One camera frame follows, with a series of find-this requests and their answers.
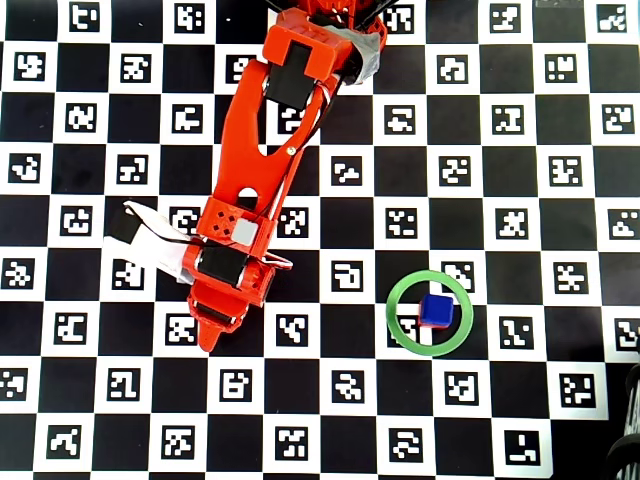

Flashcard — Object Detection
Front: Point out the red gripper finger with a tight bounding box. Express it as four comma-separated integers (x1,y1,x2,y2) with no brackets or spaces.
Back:
196,321,224,354

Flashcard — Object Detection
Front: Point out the small gray square block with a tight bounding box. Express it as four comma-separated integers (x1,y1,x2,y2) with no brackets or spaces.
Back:
233,218,259,246

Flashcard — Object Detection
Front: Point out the gray duct tape patch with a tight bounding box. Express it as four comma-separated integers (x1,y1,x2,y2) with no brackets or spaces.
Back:
349,30,384,86

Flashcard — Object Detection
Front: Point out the thin black camera cable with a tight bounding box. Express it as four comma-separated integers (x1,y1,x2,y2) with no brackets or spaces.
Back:
124,205,214,249

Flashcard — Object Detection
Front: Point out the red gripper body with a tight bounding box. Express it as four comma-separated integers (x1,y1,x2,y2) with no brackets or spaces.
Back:
187,264,276,334

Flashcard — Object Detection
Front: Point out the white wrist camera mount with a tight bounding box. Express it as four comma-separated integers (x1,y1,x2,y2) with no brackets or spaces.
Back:
103,199,195,286

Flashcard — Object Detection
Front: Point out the black white marker checkerboard mat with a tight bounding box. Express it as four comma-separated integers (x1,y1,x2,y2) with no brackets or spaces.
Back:
0,0,640,476

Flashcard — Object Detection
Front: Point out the green flat ring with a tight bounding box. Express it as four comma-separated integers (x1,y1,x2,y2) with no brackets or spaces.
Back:
385,269,475,358

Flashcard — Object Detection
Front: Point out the black ribbed stand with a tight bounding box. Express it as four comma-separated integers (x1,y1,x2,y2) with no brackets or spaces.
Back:
604,362,640,480

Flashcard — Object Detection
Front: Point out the blue cube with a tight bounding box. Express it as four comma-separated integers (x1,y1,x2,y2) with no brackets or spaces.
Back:
417,293,455,327

